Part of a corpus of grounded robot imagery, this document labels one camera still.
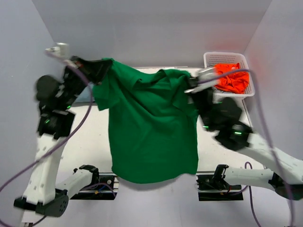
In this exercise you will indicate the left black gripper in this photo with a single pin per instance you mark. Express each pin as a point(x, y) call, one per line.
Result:
point(98, 69)

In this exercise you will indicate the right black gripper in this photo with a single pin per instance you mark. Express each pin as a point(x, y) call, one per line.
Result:
point(191, 95)

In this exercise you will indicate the green t shirt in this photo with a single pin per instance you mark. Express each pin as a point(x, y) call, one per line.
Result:
point(152, 126)

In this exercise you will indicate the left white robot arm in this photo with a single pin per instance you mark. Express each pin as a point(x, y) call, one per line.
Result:
point(43, 195)

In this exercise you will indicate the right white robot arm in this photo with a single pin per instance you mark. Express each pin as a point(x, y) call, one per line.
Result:
point(283, 173)

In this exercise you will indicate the grey garment in basket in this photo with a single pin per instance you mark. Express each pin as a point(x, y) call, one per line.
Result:
point(221, 91)

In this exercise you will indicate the folded light blue t shirt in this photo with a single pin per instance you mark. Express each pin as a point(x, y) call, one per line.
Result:
point(85, 96)

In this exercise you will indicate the white plastic basket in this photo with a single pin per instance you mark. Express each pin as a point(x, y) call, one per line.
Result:
point(213, 58)

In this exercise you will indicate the orange t shirt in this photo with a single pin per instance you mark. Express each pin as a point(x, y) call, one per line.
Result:
point(237, 82)

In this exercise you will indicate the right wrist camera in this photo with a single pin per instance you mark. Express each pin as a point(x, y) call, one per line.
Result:
point(202, 79)

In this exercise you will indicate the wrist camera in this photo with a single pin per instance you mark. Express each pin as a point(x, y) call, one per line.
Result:
point(202, 79)
point(59, 50)

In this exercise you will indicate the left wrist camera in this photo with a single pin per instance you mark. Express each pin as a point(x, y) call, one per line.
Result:
point(59, 50)

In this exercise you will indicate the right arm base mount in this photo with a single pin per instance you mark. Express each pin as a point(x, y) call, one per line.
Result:
point(211, 186)

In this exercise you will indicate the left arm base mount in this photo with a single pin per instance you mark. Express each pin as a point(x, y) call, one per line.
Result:
point(105, 189)

